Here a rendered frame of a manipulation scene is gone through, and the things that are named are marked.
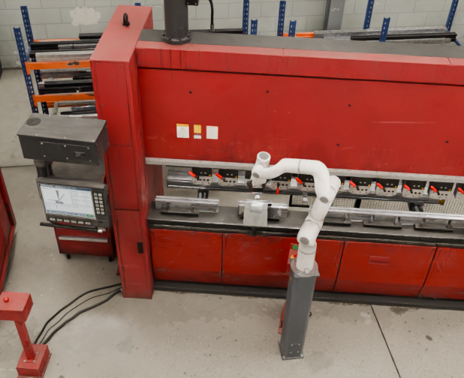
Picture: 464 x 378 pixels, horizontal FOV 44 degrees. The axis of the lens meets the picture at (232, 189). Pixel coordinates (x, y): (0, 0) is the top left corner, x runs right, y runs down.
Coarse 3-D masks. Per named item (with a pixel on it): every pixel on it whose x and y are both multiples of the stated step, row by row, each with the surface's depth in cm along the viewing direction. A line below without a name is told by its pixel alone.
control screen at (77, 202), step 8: (40, 184) 377; (48, 184) 376; (48, 192) 380; (56, 192) 379; (64, 192) 378; (72, 192) 378; (80, 192) 376; (88, 192) 376; (48, 200) 385; (56, 200) 384; (64, 200) 383; (72, 200) 382; (80, 200) 381; (88, 200) 380; (48, 208) 390; (56, 208) 389; (64, 208) 388; (72, 208) 387; (80, 208) 386; (88, 208) 385; (80, 216) 391; (88, 216) 390
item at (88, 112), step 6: (60, 102) 609; (66, 102) 609; (72, 102) 610; (78, 102) 611; (84, 102) 612; (90, 102) 613; (72, 108) 600; (78, 108) 601; (84, 108) 602; (90, 108) 603; (66, 114) 596; (72, 114) 597; (78, 114) 589; (84, 114) 583; (90, 114) 584; (96, 114) 585
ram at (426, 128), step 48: (144, 96) 396; (192, 96) 394; (240, 96) 392; (288, 96) 389; (336, 96) 387; (384, 96) 385; (432, 96) 382; (144, 144) 423; (192, 144) 420; (240, 144) 417; (288, 144) 415; (336, 144) 412; (384, 144) 409; (432, 144) 407
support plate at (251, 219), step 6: (246, 204) 454; (264, 204) 454; (246, 210) 448; (246, 216) 443; (252, 216) 443; (258, 216) 444; (264, 216) 444; (246, 222) 438; (252, 222) 438; (258, 222) 438; (264, 222) 439
